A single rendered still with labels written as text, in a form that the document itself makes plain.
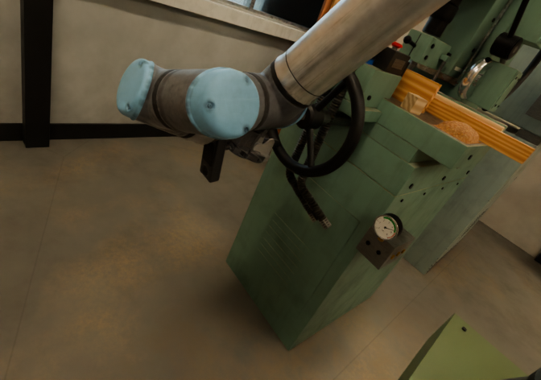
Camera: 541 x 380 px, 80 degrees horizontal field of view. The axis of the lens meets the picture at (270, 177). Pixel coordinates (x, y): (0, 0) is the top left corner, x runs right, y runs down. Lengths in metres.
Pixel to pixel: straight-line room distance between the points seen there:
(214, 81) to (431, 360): 0.53
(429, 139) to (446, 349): 0.43
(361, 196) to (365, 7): 0.57
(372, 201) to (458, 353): 0.39
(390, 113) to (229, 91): 0.53
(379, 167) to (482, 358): 0.45
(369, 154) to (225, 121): 0.55
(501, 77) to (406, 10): 0.71
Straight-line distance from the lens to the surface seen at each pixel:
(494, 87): 1.12
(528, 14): 1.17
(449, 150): 0.81
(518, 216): 3.41
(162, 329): 1.21
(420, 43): 0.99
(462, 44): 1.10
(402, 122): 0.85
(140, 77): 0.51
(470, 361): 0.70
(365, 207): 0.91
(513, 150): 0.94
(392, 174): 0.86
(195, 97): 0.41
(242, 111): 0.43
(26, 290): 1.30
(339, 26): 0.45
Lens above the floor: 1.02
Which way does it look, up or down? 28 degrees down
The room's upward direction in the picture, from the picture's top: 24 degrees clockwise
